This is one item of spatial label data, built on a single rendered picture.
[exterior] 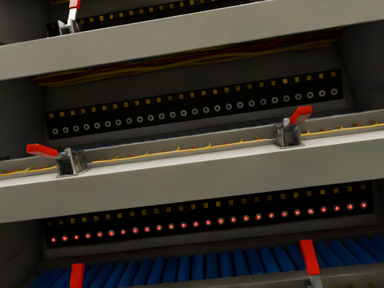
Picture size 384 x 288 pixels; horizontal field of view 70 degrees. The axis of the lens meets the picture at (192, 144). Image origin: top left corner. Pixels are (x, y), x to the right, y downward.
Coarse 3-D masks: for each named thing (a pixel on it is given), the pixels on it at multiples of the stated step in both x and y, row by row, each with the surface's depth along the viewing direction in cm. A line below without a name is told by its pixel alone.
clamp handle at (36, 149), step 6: (36, 144) 27; (30, 150) 27; (36, 150) 27; (42, 150) 28; (48, 150) 29; (54, 150) 30; (66, 150) 34; (42, 156) 29; (48, 156) 29; (54, 156) 30; (60, 156) 31; (66, 156) 32; (72, 156) 34
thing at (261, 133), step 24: (312, 120) 35; (336, 120) 35; (360, 120) 35; (144, 144) 37; (168, 144) 36; (192, 144) 36; (216, 144) 36; (0, 168) 38; (24, 168) 38; (48, 168) 36
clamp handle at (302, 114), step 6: (300, 108) 25; (306, 108) 25; (294, 114) 27; (300, 114) 25; (306, 114) 25; (288, 120) 32; (294, 120) 27; (300, 120) 27; (288, 126) 30; (294, 126) 30
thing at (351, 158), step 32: (160, 128) 50; (192, 128) 49; (0, 160) 41; (160, 160) 35; (192, 160) 32; (224, 160) 31; (256, 160) 30; (288, 160) 30; (320, 160) 30; (352, 160) 30; (0, 192) 33; (32, 192) 32; (64, 192) 32; (96, 192) 32; (128, 192) 32; (160, 192) 31; (192, 192) 31; (224, 192) 31; (256, 192) 31
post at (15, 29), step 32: (0, 0) 48; (32, 0) 58; (0, 32) 47; (32, 32) 56; (0, 96) 45; (32, 96) 54; (0, 128) 44; (32, 128) 52; (0, 224) 42; (32, 224) 49; (0, 256) 41; (32, 256) 48
